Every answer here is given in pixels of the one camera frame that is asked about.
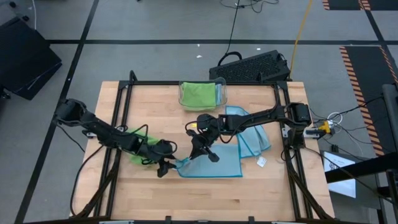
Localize thin black cable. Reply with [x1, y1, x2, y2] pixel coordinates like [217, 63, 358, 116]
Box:
[216, 0, 280, 67]

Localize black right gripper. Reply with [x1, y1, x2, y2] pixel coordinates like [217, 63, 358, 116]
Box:
[186, 113, 221, 163]

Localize black metal table frame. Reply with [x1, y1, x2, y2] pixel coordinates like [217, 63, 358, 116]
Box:
[70, 70, 335, 224]

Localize yellow cable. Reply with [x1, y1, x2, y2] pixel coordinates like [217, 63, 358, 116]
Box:
[289, 0, 313, 77]

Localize clear plastic bin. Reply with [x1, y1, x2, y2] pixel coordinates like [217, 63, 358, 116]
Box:
[178, 77, 228, 112]

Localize black beam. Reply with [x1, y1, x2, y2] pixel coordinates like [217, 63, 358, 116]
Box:
[325, 152, 398, 184]

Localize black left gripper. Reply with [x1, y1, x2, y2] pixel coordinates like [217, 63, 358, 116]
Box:
[141, 139, 178, 179]

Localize grey post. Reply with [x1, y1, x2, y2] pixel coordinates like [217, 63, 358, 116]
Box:
[381, 83, 398, 162]

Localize thick black cable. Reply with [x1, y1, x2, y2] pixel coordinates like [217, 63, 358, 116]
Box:
[70, 143, 105, 217]

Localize black orange-striped mat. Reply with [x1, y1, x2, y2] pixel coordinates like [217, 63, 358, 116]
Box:
[322, 0, 398, 11]
[338, 45, 398, 156]

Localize light blue microfiber towel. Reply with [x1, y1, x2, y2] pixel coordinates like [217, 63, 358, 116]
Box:
[225, 105, 271, 168]
[215, 83, 223, 106]
[175, 143, 243, 179]

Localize yellow black connector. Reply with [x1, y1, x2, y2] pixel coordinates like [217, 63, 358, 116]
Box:
[317, 120, 332, 135]

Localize white cable coil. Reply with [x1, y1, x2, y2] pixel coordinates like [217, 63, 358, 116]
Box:
[328, 111, 343, 124]

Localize large black case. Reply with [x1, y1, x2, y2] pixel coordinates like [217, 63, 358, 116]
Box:
[0, 17, 62, 101]

